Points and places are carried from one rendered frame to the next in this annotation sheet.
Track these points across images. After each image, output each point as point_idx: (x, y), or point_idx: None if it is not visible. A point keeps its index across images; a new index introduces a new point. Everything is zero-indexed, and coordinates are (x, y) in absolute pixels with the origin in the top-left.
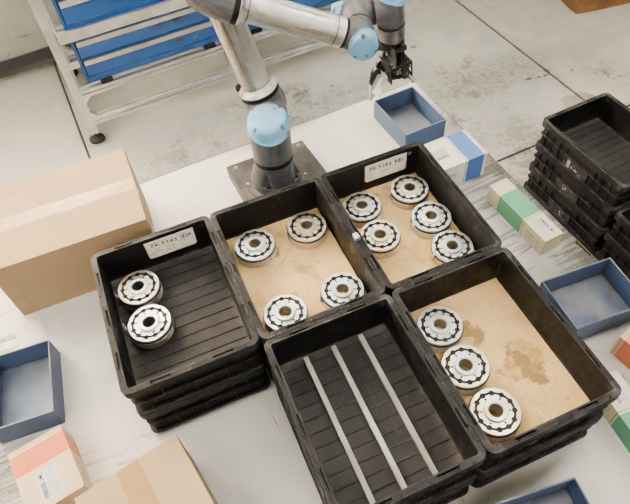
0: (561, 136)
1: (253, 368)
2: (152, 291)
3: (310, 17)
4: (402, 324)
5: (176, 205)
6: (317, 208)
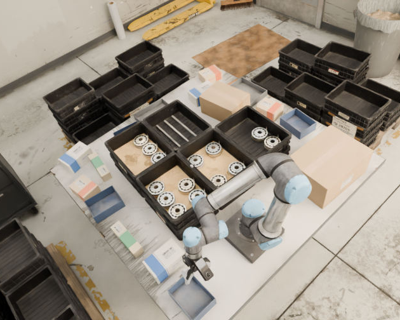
0: None
1: None
2: (266, 142)
3: (224, 184)
4: (169, 143)
5: (300, 208)
6: None
